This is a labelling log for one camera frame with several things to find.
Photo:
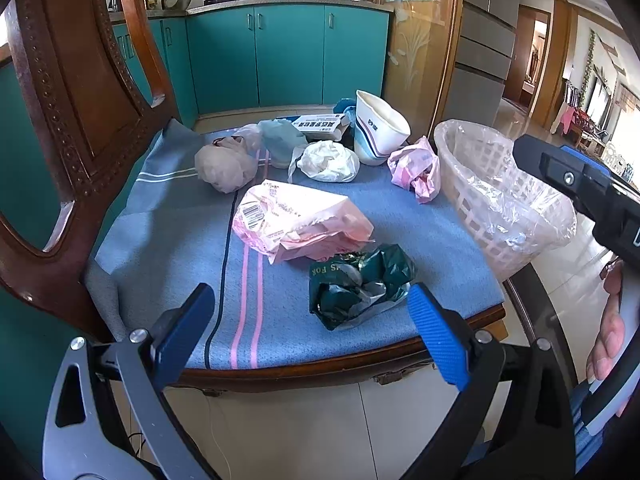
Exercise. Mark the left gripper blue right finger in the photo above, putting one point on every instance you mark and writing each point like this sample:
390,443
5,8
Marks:
444,334

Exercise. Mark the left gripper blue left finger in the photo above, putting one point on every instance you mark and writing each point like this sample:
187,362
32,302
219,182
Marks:
176,333

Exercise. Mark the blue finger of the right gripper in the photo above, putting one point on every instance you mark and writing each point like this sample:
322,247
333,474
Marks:
586,159

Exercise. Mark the dark green foil wrapper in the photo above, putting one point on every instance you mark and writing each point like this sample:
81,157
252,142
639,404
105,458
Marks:
349,289

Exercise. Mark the pink plastic bag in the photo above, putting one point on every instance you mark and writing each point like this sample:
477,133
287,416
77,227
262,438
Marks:
285,221

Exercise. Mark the pink white wrapper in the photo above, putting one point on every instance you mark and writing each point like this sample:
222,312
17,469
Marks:
416,168

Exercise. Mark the white bag with red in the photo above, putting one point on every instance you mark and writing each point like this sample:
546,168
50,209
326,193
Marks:
227,164

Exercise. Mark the white plastic bag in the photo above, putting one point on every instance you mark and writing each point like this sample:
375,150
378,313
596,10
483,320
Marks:
324,161

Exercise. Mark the light blue plastic bag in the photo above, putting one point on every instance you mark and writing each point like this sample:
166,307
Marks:
279,137

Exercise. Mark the white blue printed box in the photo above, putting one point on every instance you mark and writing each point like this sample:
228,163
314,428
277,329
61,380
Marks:
320,127

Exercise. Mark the teal kitchen cabinets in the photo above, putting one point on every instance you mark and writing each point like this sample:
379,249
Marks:
238,57

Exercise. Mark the person's right hand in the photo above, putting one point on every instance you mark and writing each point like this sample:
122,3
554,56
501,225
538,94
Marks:
611,333

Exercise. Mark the white plastic waste basket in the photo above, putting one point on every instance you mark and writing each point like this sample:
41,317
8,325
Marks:
495,199

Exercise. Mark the wooden interior doorway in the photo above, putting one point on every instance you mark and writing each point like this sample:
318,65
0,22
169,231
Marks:
529,53

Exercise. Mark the grey refrigerator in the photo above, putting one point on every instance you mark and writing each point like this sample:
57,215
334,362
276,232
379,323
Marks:
483,60

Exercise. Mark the wood framed glass door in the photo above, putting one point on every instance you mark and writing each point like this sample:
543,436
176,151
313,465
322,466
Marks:
421,52

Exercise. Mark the carved wooden chair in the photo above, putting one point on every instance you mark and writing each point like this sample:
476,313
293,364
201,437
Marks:
138,230

